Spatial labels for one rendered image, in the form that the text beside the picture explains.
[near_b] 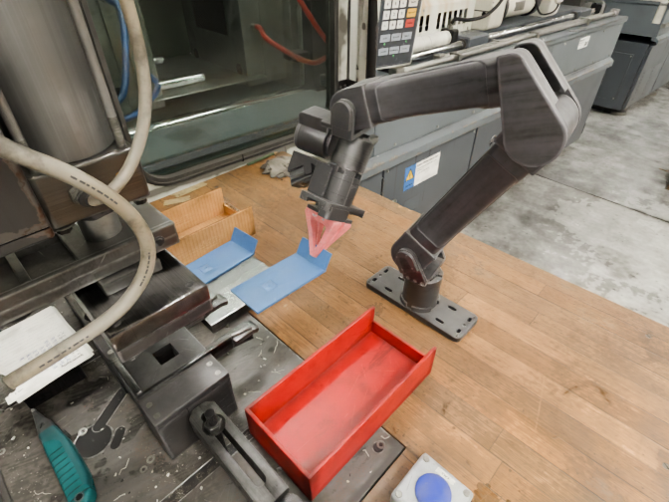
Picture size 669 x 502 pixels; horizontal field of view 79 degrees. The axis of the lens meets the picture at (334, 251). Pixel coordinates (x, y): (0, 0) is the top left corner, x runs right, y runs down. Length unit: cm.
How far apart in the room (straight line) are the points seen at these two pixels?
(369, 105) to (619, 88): 444
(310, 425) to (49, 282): 35
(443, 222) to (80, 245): 45
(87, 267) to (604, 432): 66
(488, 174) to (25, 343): 70
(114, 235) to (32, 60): 17
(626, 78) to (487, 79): 443
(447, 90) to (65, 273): 45
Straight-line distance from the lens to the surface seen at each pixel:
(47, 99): 39
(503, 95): 50
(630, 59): 489
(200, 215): 97
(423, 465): 55
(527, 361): 72
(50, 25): 39
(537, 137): 50
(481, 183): 56
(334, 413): 60
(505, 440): 63
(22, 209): 39
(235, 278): 78
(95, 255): 45
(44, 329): 77
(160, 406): 55
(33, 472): 68
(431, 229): 62
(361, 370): 64
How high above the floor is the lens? 143
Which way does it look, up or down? 38 degrees down
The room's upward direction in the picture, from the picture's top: straight up
